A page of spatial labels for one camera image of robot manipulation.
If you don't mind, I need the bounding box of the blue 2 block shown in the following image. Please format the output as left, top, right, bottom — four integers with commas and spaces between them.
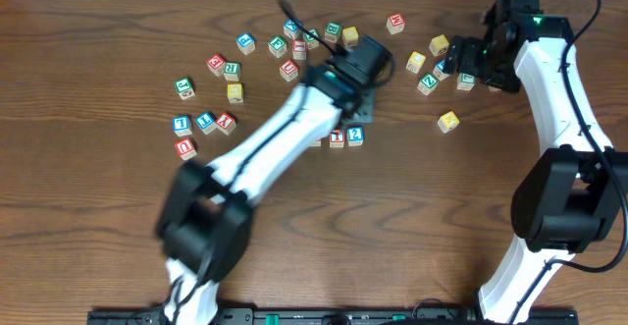
346, 126, 364, 146

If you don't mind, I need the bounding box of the red I block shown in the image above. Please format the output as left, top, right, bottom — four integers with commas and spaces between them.
329, 130, 345, 148

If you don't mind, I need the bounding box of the red A block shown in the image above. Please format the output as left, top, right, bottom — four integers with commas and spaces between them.
309, 139, 322, 147

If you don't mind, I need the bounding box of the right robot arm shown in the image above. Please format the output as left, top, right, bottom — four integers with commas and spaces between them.
445, 10, 627, 324

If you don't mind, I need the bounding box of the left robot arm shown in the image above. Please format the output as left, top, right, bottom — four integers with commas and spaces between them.
156, 60, 382, 324

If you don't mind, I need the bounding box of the green L block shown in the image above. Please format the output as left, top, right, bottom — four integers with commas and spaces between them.
456, 73, 476, 91

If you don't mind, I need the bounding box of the blue 5 block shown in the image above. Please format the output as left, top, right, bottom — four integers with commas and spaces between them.
433, 59, 449, 81

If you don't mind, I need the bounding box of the yellow block top right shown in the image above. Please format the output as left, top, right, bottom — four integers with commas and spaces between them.
429, 34, 449, 57

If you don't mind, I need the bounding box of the green Z block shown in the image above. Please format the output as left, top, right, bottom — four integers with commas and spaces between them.
417, 74, 440, 95

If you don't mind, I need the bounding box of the yellow block left of cluster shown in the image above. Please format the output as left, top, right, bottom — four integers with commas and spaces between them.
405, 51, 426, 74

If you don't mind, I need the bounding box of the yellow block top centre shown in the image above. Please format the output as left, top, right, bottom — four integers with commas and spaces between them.
341, 27, 359, 48

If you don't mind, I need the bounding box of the yellow K block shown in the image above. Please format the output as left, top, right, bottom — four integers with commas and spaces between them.
438, 111, 460, 134

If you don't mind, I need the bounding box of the green N block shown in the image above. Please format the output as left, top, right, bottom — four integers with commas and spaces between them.
303, 28, 320, 50

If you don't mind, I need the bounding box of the red U block centre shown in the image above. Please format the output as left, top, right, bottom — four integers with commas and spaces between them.
279, 59, 298, 81

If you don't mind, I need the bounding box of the red u block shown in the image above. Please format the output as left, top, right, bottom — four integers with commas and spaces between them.
175, 138, 197, 161
279, 59, 298, 81

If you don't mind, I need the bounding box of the green B block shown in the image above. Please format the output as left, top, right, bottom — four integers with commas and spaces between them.
324, 22, 342, 44

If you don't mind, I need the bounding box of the red H block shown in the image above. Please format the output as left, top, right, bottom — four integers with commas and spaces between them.
292, 39, 308, 61

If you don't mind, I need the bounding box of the red M block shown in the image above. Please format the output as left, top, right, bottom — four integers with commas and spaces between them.
387, 13, 406, 34

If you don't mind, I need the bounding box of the green F block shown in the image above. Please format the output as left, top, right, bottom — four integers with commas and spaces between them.
268, 35, 288, 58

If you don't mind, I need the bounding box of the blue X block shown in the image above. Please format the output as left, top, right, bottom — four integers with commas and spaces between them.
284, 20, 301, 40

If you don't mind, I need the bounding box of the yellow G block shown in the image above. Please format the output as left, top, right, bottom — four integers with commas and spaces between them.
227, 82, 243, 103

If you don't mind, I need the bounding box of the blue P block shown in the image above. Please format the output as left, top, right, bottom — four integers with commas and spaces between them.
236, 32, 256, 55

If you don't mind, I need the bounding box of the green R block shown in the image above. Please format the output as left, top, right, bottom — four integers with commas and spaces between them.
223, 62, 241, 81

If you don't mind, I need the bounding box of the red Y block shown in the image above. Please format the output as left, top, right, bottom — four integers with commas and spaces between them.
215, 112, 237, 135

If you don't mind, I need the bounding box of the blue T block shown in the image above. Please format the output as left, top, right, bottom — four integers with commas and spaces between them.
195, 112, 217, 135

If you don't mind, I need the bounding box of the green J block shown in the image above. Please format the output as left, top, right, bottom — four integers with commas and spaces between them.
175, 78, 195, 100

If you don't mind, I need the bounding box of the blue L block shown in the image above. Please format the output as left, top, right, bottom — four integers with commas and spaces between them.
173, 116, 192, 136

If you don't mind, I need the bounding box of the red U block lower left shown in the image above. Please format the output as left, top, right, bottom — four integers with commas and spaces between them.
175, 138, 197, 161

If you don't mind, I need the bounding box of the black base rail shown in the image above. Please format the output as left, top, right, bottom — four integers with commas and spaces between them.
87, 305, 578, 325

